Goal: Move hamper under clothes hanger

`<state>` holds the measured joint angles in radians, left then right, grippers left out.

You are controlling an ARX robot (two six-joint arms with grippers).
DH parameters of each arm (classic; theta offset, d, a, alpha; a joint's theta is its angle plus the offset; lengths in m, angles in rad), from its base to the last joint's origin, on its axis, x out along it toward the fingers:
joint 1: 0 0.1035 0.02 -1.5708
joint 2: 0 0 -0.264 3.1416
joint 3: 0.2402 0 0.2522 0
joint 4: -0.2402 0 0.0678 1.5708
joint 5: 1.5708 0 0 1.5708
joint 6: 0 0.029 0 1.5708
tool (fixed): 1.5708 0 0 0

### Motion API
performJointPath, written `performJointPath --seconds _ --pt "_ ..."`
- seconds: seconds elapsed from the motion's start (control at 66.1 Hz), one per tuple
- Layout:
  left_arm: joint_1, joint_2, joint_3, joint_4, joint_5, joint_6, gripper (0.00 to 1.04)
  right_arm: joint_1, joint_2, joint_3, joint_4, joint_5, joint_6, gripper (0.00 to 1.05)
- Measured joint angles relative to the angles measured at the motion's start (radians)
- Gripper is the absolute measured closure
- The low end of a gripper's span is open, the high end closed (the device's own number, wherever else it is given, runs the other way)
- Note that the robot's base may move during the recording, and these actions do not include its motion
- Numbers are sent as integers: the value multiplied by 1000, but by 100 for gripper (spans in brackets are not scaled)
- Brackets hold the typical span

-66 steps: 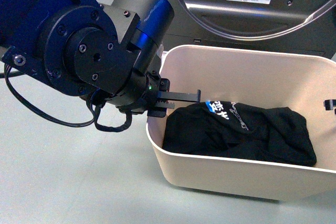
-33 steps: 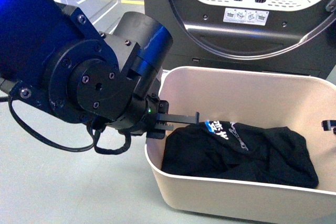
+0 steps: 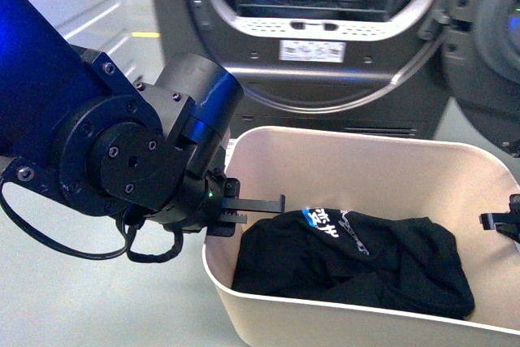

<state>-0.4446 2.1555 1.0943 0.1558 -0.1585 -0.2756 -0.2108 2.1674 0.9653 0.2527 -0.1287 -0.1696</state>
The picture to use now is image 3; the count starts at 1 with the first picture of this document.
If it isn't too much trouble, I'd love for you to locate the grey round dryer door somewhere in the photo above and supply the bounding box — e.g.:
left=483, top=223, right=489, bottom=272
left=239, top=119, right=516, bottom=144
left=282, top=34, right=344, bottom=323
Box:
left=421, top=0, right=519, bottom=158

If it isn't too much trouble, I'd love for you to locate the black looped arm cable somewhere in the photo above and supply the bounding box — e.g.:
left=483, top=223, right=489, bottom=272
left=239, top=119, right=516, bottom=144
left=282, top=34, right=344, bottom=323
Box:
left=0, top=178, right=186, bottom=265

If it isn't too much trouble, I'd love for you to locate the dark grey tumble dryer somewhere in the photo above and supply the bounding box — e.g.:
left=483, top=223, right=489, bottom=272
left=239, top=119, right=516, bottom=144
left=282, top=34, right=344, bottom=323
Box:
left=154, top=0, right=449, bottom=139

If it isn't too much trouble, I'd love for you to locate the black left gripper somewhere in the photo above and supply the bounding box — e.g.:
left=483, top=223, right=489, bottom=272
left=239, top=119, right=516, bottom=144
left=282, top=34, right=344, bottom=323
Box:
left=160, top=171, right=286, bottom=237

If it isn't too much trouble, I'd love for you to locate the black printed t-shirt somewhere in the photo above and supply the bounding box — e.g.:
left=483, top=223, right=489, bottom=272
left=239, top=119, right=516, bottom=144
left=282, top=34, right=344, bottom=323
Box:
left=232, top=208, right=475, bottom=319

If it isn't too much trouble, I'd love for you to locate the beige plastic laundry hamper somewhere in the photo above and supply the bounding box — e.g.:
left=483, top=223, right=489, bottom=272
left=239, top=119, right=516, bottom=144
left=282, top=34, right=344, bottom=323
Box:
left=202, top=127, right=519, bottom=346

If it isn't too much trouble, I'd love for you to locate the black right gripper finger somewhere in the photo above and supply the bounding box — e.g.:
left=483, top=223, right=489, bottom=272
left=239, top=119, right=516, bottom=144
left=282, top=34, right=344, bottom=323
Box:
left=479, top=194, right=519, bottom=241

